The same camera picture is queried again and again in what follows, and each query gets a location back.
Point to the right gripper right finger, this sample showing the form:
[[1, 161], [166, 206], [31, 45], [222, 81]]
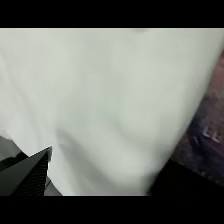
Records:
[[186, 183]]

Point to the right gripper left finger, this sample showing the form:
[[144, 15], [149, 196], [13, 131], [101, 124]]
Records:
[[25, 176]]

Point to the pale green shirt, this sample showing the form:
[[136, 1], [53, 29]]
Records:
[[110, 100]]

